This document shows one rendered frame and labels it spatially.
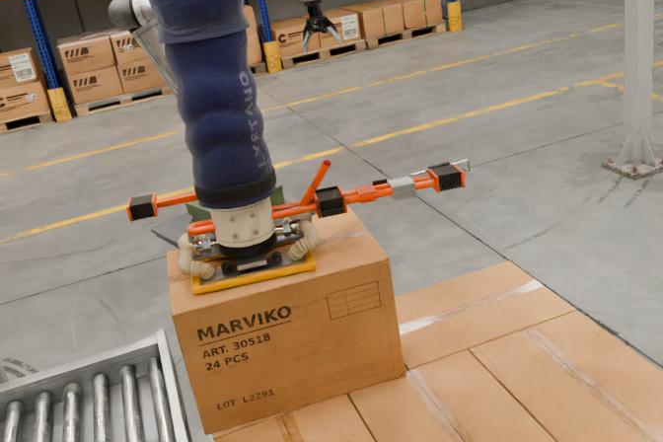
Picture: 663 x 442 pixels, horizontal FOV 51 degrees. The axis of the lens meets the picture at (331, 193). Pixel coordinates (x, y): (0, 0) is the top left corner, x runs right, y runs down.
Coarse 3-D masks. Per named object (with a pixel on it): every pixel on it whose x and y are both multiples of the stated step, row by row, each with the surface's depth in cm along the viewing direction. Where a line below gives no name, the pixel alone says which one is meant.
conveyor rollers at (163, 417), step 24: (72, 384) 225; (96, 384) 223; (120, 384) 224; (48, 408) 217; (72, 408) 213; (96, 408) 211; (168, 408) 207; (48, 432) 207; (72, 432) 203; (96, 432) 201; (168, 432) 196
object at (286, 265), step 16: (272, 256) 189; (288, 256) 193; (304, 256) 192; (224, 272) 188; (240, 272) 187; (256, 272) 187; (272, 272) 186; (288, 272) 187; (192, 288) 184; (208, 288) 184; (224, 288) 185
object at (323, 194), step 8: (320, 192) 200; (328, 192) 199; (336, 192) 198; (320, 200) 192; (328, 200) 192; (336, 200) 193; (344, 200) 194; (320, 208) 194; (328, 208) 194; (336, 208) 194; (344, 208) 195; (320, 216) 194; (328, 216) 194
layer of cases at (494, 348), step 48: (432, 288) 246; (480, 288) 241; (528, 288) 237; (432, 336) 219; (480, 336) 216; (528, 336) 212; (576, 336) 208; (384, 384) 202; (432, 384) 198; (480, 384) 195; (528, 384) 192; (576, 384) 189; (624, 384) 186; (240, 432) 192; (288, 432) 189; (336, 432) 186; (384, 432) 183; (432, 432) 181; (480, 432) 178; (528, 432) 175; (576, 432) 173; (624, 432) 170
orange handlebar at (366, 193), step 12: (420, 180) 202; (432, 180) 199; (348, 192) 199; (360, 192) 196; (372, 192) 196; (384, 192) 197; (156, 204) 215; (168, 204) 215; (288, 204) 197; (312, 204) 195; (276, 216) 193; (192, 228) 191; (204, 228) 191
